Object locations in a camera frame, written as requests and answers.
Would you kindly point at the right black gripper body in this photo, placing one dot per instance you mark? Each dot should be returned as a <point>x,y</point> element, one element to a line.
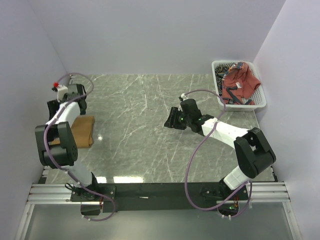
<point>188,119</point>

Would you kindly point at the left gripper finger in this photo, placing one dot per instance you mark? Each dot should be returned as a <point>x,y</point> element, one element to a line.
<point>53,107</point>
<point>82,106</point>

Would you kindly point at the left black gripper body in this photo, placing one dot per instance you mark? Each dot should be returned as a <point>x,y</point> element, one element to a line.
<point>65,97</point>

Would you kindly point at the tan ribbed tank top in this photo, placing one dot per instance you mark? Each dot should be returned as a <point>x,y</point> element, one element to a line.
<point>79,134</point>

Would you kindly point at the rust red tank top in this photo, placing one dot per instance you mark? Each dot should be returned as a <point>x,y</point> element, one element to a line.
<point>239,84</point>

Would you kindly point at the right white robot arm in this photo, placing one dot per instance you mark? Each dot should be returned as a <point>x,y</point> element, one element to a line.
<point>253,152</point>

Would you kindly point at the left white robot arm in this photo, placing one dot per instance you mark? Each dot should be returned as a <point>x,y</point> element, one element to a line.
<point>63,158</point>

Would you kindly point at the striped multicolour tank top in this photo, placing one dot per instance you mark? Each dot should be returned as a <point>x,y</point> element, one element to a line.
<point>220,71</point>

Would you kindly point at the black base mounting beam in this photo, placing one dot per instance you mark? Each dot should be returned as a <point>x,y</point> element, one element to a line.
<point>114,197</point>

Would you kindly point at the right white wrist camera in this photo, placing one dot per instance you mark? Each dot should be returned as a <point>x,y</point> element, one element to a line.
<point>183,97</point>

